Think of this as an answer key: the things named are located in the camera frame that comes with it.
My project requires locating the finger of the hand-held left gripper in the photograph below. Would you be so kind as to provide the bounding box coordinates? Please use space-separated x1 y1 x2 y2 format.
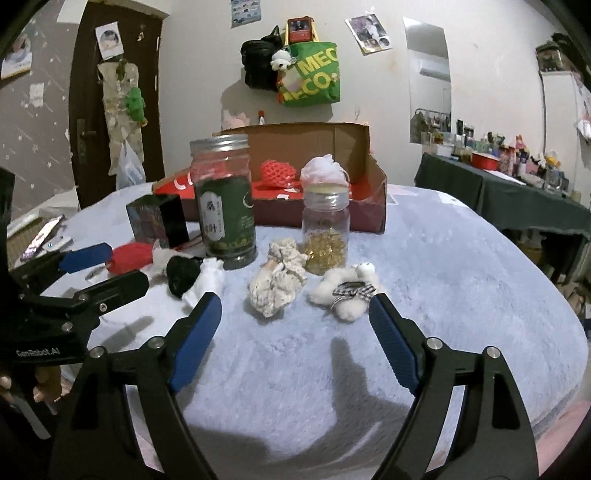
69 270 151 319
18 244 114 282

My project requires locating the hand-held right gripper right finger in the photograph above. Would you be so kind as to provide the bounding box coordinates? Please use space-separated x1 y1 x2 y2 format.
368 293 541 480

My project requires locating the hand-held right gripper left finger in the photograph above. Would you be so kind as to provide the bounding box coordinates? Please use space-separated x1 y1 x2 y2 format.
48 292 223 480

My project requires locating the red knitted yarn piece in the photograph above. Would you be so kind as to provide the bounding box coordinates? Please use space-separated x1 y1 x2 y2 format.
105 241 155 278

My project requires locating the black pompom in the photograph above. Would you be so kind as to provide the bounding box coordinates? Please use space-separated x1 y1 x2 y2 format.
166 256 204 299

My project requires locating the small white teddy bear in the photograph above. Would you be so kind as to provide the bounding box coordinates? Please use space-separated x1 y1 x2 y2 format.
307 261 380 320

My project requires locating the cream crochet piece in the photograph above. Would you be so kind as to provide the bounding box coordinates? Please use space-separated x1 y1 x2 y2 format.
248 237 309 319

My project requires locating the orange foam net sleeve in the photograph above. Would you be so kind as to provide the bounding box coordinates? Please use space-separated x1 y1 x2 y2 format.
260 159 298 190

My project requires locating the white mesh bath pouf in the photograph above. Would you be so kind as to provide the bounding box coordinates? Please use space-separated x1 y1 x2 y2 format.
300 154 350 188

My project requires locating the cardboard box red inside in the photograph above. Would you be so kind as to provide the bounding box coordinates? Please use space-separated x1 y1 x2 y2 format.
152 121 389 234

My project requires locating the person's left hand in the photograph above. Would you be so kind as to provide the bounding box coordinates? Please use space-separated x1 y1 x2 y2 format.
0 367 63 407

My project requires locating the glossy book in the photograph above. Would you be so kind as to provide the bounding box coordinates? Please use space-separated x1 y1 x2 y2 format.
14 215 75 264

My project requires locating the dark patterned box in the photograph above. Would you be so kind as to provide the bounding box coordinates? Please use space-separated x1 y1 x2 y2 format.
126 193 190 250

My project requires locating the clear plastic bag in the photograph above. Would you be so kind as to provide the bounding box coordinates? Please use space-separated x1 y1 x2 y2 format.
115 138 146 190

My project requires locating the large glass jar metal lid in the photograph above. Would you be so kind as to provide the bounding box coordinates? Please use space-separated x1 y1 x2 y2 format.
189 134 258 271

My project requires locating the small clear plastic jar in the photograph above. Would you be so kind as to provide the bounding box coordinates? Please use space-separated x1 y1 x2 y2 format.
301 182 350 276

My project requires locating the pale hanging organizer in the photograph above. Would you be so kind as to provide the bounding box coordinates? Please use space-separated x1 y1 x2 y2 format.
97 58 148 176

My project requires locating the green plush toy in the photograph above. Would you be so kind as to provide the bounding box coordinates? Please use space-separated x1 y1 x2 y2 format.
124 87 147 124

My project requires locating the dark brown door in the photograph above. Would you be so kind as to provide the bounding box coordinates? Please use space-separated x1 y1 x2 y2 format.
69 0 169 210

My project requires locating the table with dark green cloth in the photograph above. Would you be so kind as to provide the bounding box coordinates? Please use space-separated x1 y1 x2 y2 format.
414 152 591 241

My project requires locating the pink cloth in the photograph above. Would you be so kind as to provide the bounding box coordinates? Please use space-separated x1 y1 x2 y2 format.
531 401 589 480

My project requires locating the pale pink plush toy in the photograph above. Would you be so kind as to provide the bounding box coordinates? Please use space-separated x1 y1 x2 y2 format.
221 108 250 131

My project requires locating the red bowl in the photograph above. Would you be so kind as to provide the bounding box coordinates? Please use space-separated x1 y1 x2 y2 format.
471 151 502 171

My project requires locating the photo on door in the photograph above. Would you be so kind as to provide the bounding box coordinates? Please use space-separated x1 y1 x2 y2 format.
95 25 123 61

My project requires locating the group of bottles and cosmetics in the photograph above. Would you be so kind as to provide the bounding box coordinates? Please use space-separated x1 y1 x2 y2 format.
413 111 583 199

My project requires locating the black bag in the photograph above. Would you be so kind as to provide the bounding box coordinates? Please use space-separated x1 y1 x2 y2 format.
240 25 283 90

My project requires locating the green tote bag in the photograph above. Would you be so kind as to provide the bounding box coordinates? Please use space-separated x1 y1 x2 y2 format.
277 41 341 108

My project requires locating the white refrigerator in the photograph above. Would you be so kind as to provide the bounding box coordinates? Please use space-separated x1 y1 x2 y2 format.
540 69 591 195

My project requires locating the dark storage bag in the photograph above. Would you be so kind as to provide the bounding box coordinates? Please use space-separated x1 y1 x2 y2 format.
536 32 583 75

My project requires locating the wall mirror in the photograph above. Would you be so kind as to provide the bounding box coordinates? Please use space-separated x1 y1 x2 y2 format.
403 17 453 146

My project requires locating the blue wall poster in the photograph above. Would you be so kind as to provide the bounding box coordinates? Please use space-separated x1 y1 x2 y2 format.
230 0 263 27

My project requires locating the wall photo collage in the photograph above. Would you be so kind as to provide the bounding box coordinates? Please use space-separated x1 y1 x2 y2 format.
345 13 393 55

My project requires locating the red picture frame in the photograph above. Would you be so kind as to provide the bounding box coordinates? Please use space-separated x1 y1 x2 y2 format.
286 17 315 43

